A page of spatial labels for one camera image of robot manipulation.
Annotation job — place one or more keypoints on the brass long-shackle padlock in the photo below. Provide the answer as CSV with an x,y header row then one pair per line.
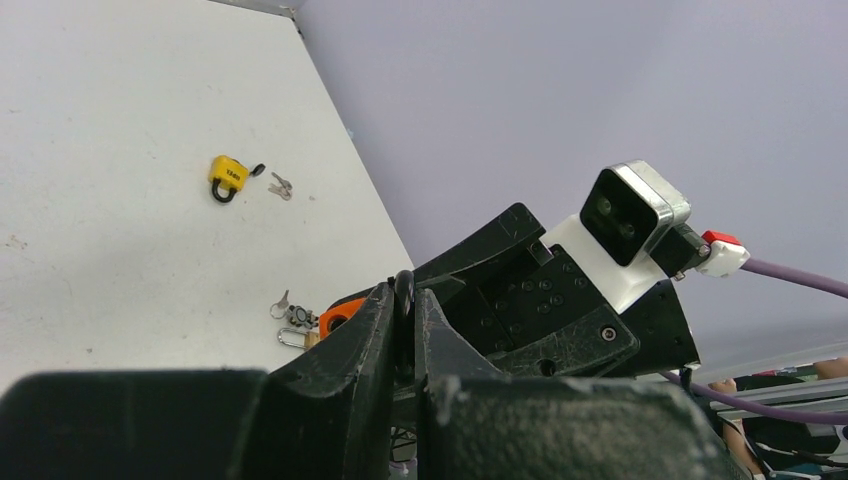
x,y
299,326

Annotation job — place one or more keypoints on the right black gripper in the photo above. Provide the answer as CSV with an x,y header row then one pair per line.
x,y
532,311

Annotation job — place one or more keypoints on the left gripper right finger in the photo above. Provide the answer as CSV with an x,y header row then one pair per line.
x,y
475,422

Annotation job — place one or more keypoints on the aluminium frame rail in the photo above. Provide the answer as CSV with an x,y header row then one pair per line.
x,y
815,394

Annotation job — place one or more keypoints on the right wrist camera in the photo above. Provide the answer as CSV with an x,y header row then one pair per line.
x,y
632,232

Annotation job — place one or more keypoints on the yellow padlock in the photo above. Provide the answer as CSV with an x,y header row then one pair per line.
x,y
227,177

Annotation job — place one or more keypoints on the orange padlock with keys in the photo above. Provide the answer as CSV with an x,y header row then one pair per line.
x,y
400,303

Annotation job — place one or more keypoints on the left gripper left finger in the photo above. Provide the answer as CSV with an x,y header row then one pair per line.
x,y
324,415

